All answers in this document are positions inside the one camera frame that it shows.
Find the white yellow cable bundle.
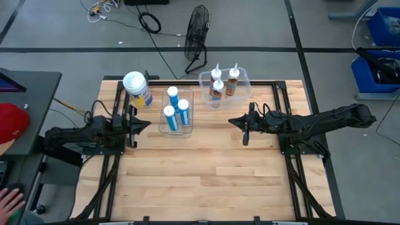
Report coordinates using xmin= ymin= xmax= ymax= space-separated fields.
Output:
xmin=86 ymin=0 xmax=121 ymax=24

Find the black gear in bin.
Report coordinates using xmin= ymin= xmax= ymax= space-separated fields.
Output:
xmin=356 ymin=46 xmax=400 ymax=85

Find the black side desk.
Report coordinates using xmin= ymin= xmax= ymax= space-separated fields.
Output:
xmin=0 ymin=69 xmax=63 ymax=219

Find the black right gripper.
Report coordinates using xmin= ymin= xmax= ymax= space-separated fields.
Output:
xmin=228 ymin=102 xmax=269 ymax=146

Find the narrow clear plastic bin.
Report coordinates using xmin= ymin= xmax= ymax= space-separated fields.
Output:
xmin=157 ymin=87 xmax=195 ymax=139

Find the white yellow wipes canister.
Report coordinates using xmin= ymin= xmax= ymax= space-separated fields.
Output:
xmin=122 ymin=71 xmax=154 ymax=110

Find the coiled black cable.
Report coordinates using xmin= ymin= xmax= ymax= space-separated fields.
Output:
xmin=137 ymin=11 xmax=163 ymax=35

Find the wide clear plastic bin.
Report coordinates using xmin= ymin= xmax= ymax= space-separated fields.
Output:
xmin=198 ymin=66 xmax=253 ymax=111

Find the blue storage bin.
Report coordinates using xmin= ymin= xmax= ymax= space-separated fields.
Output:
xmin=350 ymin=49 xmax=400 ymax=94
xmin=367 ymin=6 xmax=400 ymax=48

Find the red cap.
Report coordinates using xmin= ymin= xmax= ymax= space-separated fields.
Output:
xmin=0 ymin=102 xmax=31 ymax=156

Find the black aluminium rig frame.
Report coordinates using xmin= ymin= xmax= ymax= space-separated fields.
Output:
xmin=70 ymin=74 xmax=346 ymax=225

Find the orange Gorilla sealant tube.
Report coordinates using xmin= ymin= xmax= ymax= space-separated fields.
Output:
xmin=208 ymin=63 xmax=223 ymax=97
xmin=211 ymin=77 xmax=225 ymax=109
xmin=224 ymin=62 xmax=241 ymax=98

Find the black equipment box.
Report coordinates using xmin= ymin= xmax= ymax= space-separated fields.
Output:
xmin=123 ymin=0 xmax=171 ymax=6

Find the black floor fan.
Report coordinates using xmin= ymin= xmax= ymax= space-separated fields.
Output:
xmin=183 ymin=4 xmax=213 ymax=75

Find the grey desk foot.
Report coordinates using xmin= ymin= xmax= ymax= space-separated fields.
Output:
xmin=327 ymin=0 xmax=381 ymax=22

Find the blue silicone sealant tube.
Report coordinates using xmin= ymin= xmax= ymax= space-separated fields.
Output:
xmin=166 ymin=85 xmax=181 ymax=110
xmin=177 ymin=99 xmax=191 ymax=126
xmin=162 ymin=105 xmax=179 ymax=132

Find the black monitor purple screen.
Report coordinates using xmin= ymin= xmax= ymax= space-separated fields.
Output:
xmin=0 ymin=67 xmax=28 ymax=93

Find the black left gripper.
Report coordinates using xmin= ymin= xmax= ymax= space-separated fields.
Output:
xmin=112 ymin=105 xmax=152 ymax=149

